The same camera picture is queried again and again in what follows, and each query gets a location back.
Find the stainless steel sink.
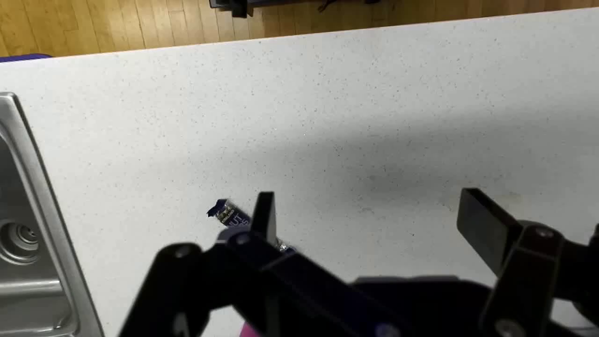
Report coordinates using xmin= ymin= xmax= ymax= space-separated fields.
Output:
xmin=0 ymin=91 xmax=105 ymax=337

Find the purple flat item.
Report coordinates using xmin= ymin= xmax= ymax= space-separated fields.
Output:
xmin=0 ymin=52 xmax=52 ymax=63

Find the black stand base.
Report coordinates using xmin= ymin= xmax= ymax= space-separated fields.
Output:
xmin=208 ymin=0 xmax=382 ymax=18

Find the blue nut chocolate bar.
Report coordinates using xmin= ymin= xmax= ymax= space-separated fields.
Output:
xmin=206 ymin=196 xmax=253 ymax=232

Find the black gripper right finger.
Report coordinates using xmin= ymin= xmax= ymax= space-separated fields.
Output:
xmin=455 ymin=187 xmax=599 ymax=337

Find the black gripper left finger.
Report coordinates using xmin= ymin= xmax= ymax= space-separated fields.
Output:
xmin=118 ymin=190 xmax=400 ymax=337

